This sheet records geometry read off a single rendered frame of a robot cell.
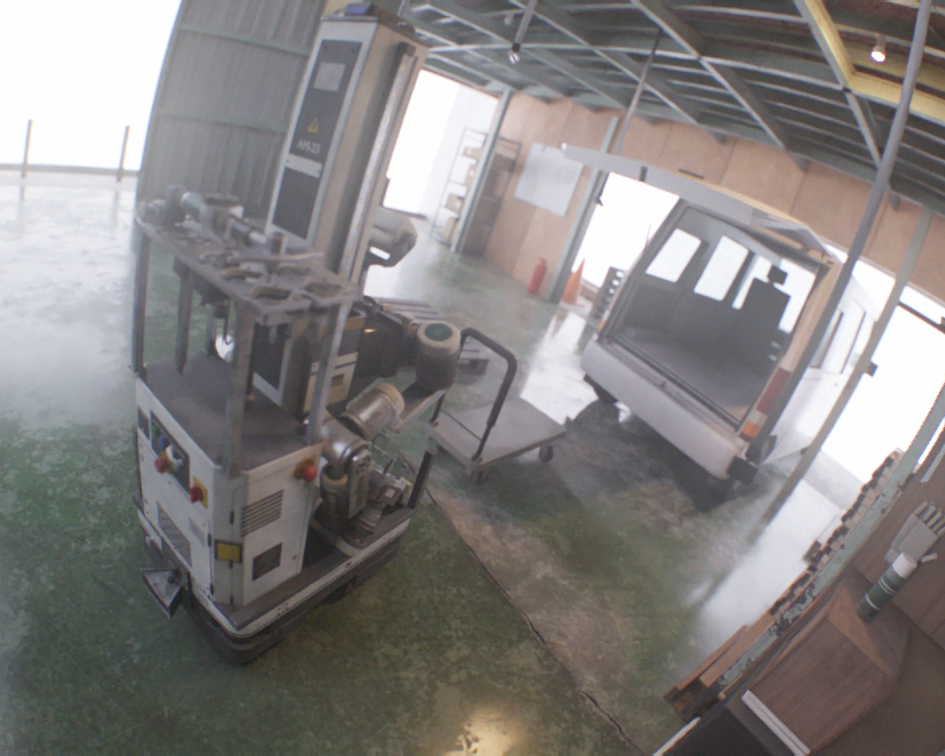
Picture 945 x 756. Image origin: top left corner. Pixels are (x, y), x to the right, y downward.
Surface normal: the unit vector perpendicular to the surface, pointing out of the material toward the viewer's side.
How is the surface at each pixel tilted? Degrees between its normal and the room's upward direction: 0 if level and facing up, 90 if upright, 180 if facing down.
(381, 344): 90
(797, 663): 90
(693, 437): 88
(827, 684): 90
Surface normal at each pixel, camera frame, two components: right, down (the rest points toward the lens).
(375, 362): 0.52, 0.51
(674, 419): -0.76, -0.04
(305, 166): -0.51, 0.21
